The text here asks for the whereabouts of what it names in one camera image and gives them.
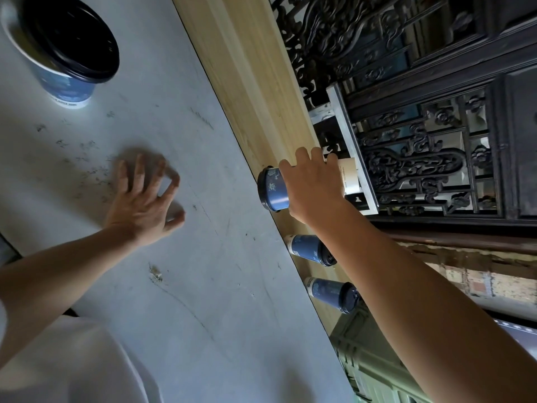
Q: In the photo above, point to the person's left little finger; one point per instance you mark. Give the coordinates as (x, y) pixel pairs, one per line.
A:
(123, 177)

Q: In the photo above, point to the green plastic crate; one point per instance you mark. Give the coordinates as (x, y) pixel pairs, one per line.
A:
(369, 365)

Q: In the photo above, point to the person's left forearm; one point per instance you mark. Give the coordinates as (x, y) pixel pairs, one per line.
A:
(63, 272)

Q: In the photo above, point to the silver metal frame stand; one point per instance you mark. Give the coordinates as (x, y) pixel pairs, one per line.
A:
(350, 134)

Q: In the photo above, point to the person's right hand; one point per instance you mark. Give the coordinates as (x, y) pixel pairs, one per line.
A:
(314, 193)

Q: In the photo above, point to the person's left hand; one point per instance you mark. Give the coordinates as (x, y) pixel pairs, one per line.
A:
(140, 218)

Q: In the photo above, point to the person's right little finger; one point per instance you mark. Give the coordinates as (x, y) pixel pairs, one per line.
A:
(333, 163)

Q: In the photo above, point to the blue paper cup black lid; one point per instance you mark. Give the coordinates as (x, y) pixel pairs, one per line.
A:
(329, 292)
(275, 188)
(306, 248)

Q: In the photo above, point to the person's right forearm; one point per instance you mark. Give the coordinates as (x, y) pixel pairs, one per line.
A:
(419, 314)

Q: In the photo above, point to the person's left thumb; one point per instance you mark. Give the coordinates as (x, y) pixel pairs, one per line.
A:
(175, 221)

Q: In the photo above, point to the person's right middle finger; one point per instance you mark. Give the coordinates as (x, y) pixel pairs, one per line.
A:
(303, 158)

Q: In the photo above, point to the light wooden shelf board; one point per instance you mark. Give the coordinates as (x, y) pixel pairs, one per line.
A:
(251, 79)

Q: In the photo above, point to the person's left middle finger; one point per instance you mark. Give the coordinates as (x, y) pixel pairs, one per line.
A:
(157, 177)

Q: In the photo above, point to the large blue cup black lid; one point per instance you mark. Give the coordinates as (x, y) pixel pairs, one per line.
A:
(69, 37)

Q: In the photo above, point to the person's white shirt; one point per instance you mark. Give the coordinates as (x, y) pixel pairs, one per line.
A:
(63, 365)

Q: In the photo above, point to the dark carved wooden screen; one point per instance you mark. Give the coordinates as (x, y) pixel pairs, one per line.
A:
(419, 100)

